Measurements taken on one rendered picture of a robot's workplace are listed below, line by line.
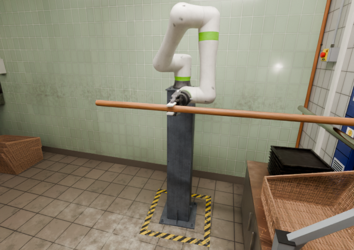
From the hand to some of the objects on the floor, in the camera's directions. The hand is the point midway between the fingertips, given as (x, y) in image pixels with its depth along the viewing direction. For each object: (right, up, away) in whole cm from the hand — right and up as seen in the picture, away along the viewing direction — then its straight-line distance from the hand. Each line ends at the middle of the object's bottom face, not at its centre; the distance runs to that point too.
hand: (171, 108), depth 87 cm
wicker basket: (-222, -70, +169) cm, 287 cm away
